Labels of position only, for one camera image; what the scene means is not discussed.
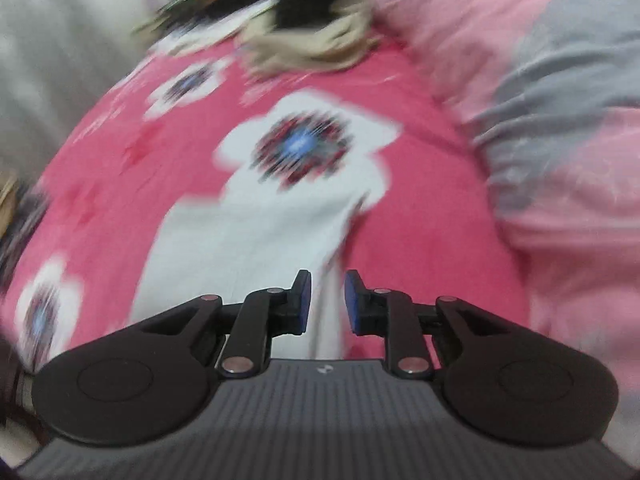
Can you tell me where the white button shirt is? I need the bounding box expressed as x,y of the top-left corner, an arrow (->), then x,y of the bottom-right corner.
127,180 -> 371,361

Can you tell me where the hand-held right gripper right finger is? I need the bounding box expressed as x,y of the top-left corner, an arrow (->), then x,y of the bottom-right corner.
345,269 -> 518,380

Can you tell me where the folded plaid garment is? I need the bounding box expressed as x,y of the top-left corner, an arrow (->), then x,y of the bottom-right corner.
0,190 -> 51,291

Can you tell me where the pink and grey quilt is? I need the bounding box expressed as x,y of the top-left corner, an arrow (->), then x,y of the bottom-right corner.
370,0 -> 640,461

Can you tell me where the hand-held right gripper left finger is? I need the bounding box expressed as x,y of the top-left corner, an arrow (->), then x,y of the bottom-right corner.
137,269 -> 312,378

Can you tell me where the white curtain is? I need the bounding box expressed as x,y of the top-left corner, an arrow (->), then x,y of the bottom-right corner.
0,0 -> 166,171

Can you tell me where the folded beige garment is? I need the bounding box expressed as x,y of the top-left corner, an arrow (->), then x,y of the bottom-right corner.
0,175 -> 21,231

